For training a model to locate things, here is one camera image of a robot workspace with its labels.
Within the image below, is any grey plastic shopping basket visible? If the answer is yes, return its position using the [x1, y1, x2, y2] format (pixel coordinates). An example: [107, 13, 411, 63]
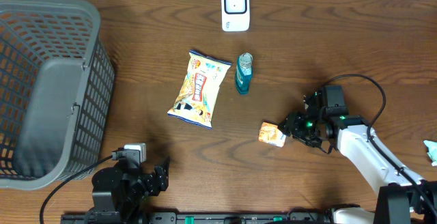
[1, 0, 115, 191]

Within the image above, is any orange Kleenex tissue pack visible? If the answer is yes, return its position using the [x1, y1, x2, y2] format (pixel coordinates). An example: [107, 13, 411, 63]
[258, 122, 286, 148]

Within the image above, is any teal mouthwash bottle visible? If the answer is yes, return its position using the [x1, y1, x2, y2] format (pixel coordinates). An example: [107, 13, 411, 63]
[235, 53, 253, 95]

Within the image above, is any white barcode scanner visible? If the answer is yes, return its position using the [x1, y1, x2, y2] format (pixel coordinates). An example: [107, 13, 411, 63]
[221, 0, 251, 32]

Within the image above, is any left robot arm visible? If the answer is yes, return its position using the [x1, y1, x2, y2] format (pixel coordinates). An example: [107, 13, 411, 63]
[84, 156, 170, 224]

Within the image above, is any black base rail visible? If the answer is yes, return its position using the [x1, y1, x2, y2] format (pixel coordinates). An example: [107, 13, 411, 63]
[60, 210, 334, 224]

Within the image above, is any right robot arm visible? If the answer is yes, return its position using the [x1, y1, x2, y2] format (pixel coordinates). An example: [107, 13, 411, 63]
[278, 86, 436, 223]

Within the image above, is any snack bag with red label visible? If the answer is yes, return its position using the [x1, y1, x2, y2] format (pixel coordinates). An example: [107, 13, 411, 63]
[167, 50, 231, 129]

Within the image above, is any mint green wet wipes pack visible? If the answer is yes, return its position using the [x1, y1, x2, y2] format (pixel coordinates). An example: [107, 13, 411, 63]
[423, 140, 437, 167]

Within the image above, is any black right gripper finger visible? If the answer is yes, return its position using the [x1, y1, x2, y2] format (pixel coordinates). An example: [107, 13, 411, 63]
[278, 112, 300, 137]
[304, 92, 323, 113]

